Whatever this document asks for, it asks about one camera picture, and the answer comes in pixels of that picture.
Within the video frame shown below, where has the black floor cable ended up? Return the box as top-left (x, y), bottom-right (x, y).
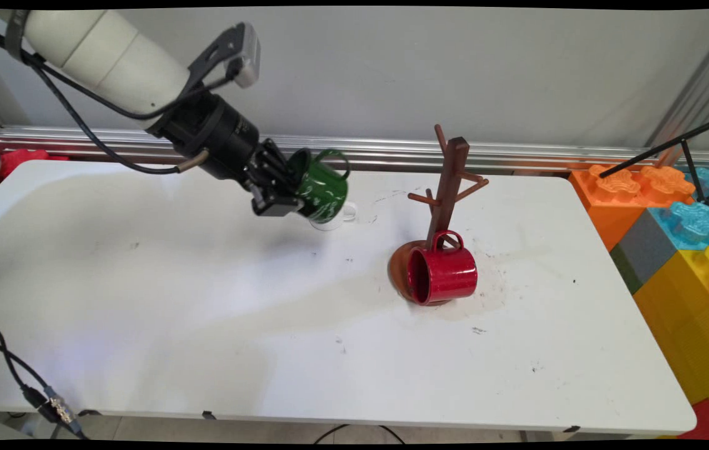
top-left (0, 302), bottom-right (58, 426)

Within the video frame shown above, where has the aluminium rail along wall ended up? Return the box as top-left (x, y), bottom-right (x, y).
top-left (0, 125), bottom-right (709, 174)

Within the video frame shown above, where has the green enamel mug white print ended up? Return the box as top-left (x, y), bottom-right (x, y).
top-left (288, 148), bottom-right (351, 225)

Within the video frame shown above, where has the blue giant building block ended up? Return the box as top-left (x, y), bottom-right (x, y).
top-left (648, 167), bottom-right (709, 252)

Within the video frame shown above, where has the grey giant building block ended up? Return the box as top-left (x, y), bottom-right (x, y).
top-left (617, 209), bottom-right (680, 286)

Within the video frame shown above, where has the black cable with metal connector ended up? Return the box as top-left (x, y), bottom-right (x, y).
top-left (0, 329), bottom-right (89, 440)

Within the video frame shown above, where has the red giant building block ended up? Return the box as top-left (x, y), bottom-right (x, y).
top-left (678, 399), bottom-right (709, 441)

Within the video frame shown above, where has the black tripod stand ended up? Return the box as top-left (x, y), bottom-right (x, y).
top-left (598, 109), bottom-right (709, 214)

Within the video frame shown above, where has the red ceramic mug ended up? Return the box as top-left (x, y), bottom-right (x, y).
top-left (406, 229), bottom-right (479, 306)

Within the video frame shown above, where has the silver wrist camera black mount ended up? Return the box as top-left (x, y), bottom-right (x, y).
top-left (187, 21), bottom-right (262, 104)

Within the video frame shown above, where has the brown wooden mug tree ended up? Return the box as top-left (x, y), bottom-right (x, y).
top-left (390, 124), bottom-right (491, 307)

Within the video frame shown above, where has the orange giant building block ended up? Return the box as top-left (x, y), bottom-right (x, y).
top-left (569, 164), bottom-right (696, 252)

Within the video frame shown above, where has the black cable under table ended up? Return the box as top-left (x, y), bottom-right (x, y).
top-left (313, 424), bottom-right (406, 445)

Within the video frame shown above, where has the yellow giant building block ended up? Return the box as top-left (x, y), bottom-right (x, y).
top-left (633, 245), bottom-right (709, 439)

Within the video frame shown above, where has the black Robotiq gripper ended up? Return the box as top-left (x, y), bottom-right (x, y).
top-left (147, 92), bottom-right (305, 218)

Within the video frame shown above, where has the dark green giant building block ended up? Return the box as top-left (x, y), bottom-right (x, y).
top-left (609, 245), bottom-right (643, 295)

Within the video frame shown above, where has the grey velcro strap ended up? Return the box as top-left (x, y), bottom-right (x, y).
top-left (3, 9), bottom-right (31, 63)

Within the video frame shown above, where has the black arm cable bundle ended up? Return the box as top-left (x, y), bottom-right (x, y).
top-left (0, 24), bottom-right (243, 176)

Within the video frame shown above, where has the red plastic toy block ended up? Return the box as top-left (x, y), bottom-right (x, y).
top-left (0, 148), bottom-right (69, 183)

